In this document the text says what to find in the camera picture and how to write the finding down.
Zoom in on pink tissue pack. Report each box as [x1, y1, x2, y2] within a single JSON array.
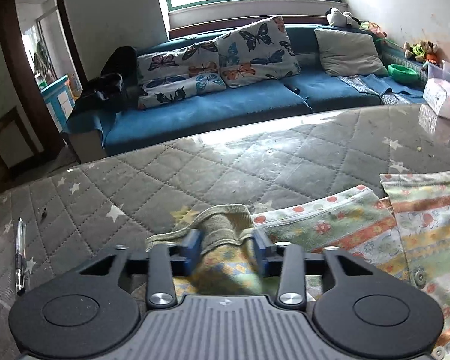
[[424, 78, 450, 119]]

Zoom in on grey quilted star table cover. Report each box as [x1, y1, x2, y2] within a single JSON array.
[[0, 105, 450, 359]]

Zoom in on black bag on sofa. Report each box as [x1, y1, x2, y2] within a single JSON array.
[[72, 46, 139, 115]]

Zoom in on green plastic bowl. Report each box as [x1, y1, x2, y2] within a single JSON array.
[[387, 63, 419, 85]]

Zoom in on dark wooden side table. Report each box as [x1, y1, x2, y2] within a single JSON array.
[[0, 106, 40, 193]]

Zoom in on blue sofa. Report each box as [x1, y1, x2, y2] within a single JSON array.
[[62, 25, 424, 163]]

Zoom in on right butterfly print pillow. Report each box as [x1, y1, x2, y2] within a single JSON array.
[[214, 16, 301, 88]]

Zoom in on green and brown plush toys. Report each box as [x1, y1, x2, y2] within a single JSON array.
[[403, 40, 440, 65]]

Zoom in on plain grey pillow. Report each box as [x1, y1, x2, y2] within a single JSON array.
[[314, 28, 388, 77]]

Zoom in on green floral patterned garment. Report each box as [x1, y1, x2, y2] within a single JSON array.
[[146, 171, 450, 359]]

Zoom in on dark wooden door frame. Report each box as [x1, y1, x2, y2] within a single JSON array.
[[0, 0, 88, 155]]

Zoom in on small blue white cabinet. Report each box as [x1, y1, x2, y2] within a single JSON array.
[[40, 76, 74, 132]]

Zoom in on white and black plush toy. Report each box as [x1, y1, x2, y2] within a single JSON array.
[[325, 7, 361, 29]]

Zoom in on clear plastic storage box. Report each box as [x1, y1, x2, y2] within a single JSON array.
[[427, 61, 450, 82]]

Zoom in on black and silver pen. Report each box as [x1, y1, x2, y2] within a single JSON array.
[[15, 218, 26, 296]]

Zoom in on butterfly print pillow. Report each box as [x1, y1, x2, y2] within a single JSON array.
[[214, 16, 301, 88], [137, 41, 227, 110]]

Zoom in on left butterfly print pillow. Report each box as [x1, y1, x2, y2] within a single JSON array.
[[137, 41, 227, 110]]

